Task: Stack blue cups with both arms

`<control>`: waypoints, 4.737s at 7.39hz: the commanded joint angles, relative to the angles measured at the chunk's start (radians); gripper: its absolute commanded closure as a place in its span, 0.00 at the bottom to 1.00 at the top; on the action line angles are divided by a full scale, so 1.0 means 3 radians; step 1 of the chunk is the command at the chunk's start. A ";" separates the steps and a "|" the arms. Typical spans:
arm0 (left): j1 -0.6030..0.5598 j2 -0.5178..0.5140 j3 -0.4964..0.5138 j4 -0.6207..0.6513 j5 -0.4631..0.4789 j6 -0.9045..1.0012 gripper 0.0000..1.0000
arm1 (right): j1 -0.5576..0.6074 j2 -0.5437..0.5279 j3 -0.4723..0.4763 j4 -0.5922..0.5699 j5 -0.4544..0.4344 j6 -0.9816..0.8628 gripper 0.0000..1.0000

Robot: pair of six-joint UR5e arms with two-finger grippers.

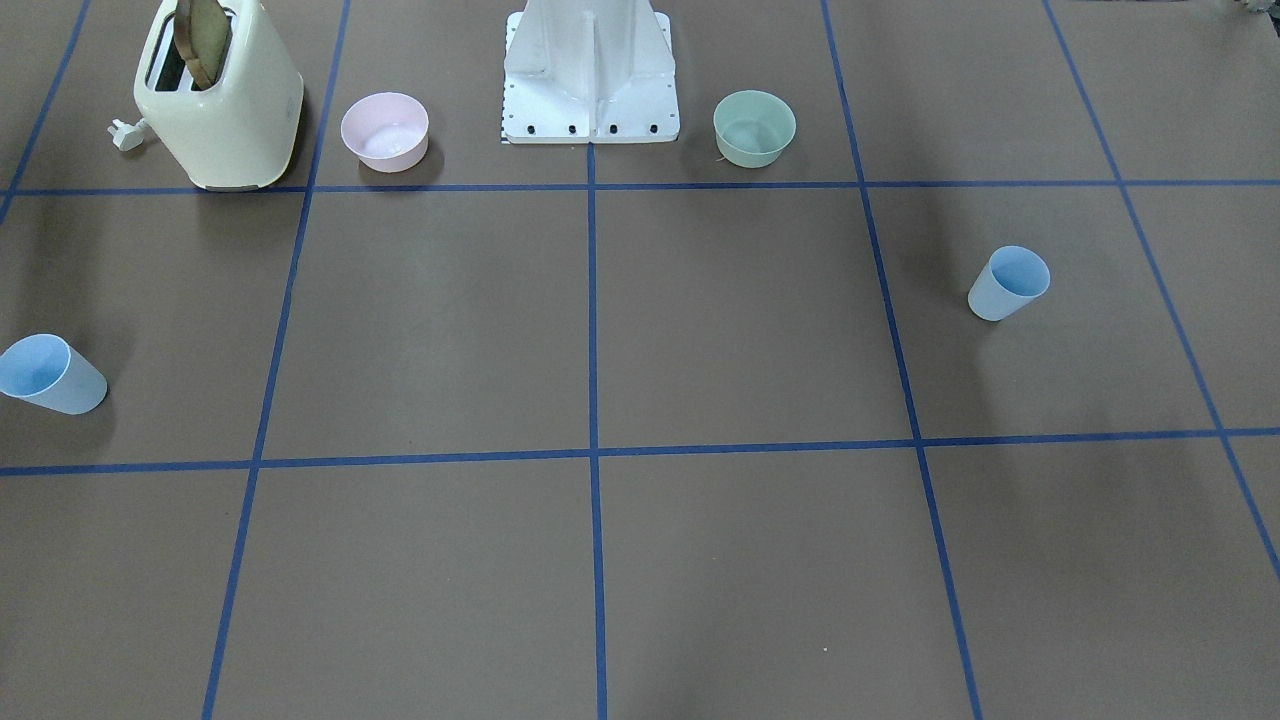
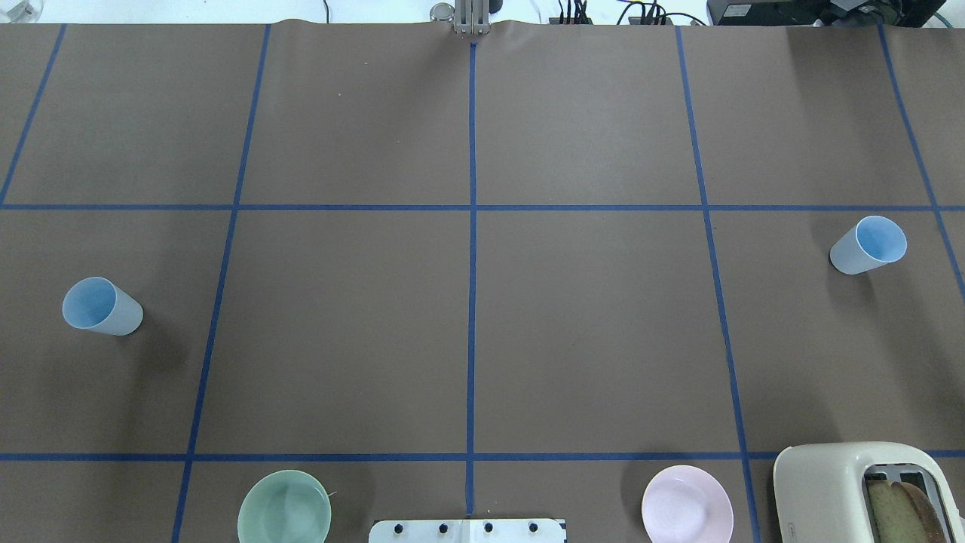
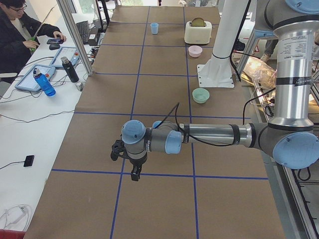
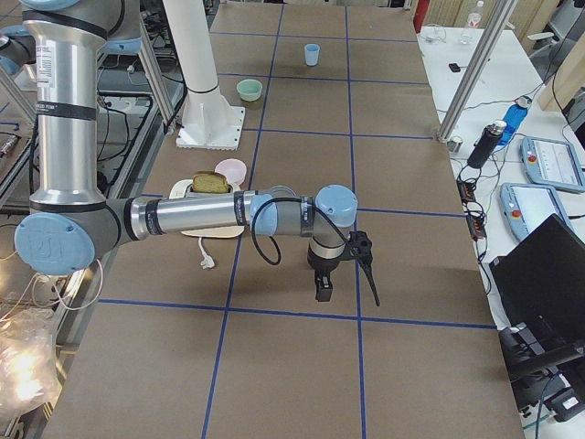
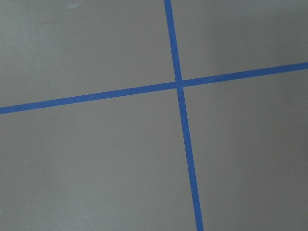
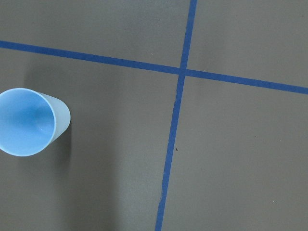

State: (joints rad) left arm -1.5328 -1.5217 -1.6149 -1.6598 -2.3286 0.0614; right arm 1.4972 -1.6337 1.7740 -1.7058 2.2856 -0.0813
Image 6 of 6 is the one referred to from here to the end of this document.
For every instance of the crossing blue tape strip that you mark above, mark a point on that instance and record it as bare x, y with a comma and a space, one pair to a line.
175, 115

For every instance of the light blue plastic cup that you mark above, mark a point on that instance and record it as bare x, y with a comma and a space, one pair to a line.
30, 121

